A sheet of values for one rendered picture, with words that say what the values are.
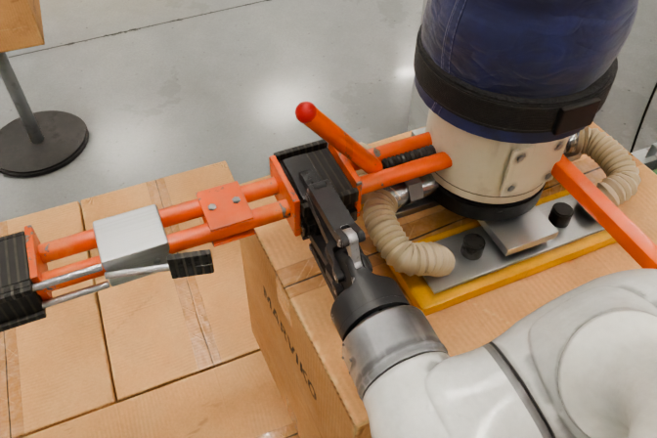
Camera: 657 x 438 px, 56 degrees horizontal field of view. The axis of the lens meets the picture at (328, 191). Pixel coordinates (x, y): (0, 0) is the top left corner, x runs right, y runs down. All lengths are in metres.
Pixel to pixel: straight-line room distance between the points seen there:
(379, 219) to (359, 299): 0.19
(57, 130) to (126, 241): 2.18
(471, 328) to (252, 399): 0.64
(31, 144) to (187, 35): 1.00
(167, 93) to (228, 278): 1.61
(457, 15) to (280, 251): 0.38
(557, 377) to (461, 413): 0.08
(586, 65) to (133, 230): 0.49
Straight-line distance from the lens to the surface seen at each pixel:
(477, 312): 0.79
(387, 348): 0.55
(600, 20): 0.65
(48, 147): 2.77
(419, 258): 0.74
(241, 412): 1.30
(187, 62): 3.13
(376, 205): 0.76
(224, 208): 0.69
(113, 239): 0.69
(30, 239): 0.71
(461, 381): 0.53
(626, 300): 0.53
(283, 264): 0.81
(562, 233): 0.88
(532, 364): 0.52
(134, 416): 1.34
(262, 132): 2.65
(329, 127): 0.66
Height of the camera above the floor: 1.72
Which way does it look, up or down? 46 degrees down
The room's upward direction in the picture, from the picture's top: straight up
